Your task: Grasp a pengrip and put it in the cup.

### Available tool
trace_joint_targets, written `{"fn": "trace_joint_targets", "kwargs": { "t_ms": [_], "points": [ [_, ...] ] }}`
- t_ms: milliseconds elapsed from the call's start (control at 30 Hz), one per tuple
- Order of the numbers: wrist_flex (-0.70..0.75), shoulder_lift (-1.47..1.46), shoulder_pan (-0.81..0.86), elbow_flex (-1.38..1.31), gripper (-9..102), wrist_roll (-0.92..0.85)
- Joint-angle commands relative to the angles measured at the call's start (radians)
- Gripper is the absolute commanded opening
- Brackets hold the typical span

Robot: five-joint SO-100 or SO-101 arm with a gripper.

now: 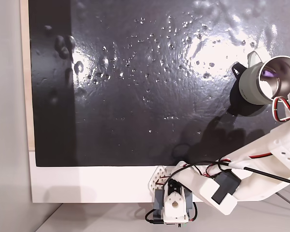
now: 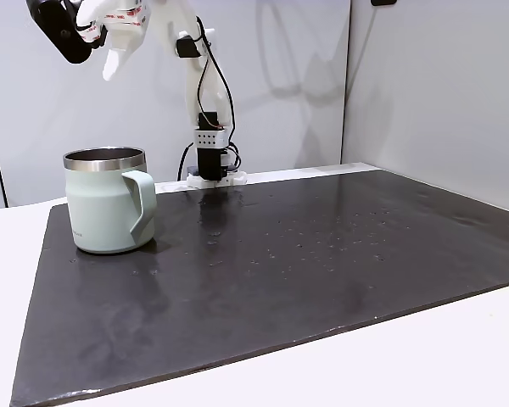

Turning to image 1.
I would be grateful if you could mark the grey steel cup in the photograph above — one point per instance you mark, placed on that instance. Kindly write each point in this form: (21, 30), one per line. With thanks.
(252, 83)

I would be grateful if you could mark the black glossy mat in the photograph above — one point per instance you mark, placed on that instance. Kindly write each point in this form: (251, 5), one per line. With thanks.
(125, 96)

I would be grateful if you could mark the white board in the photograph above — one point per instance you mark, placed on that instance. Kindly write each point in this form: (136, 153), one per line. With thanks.
(87, 183)

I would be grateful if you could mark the purple pen grip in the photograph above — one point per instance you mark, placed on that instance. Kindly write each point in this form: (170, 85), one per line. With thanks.
(268, 73)

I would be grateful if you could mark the dark grey base clamp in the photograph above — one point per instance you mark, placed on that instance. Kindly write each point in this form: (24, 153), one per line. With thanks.
(158, 200)

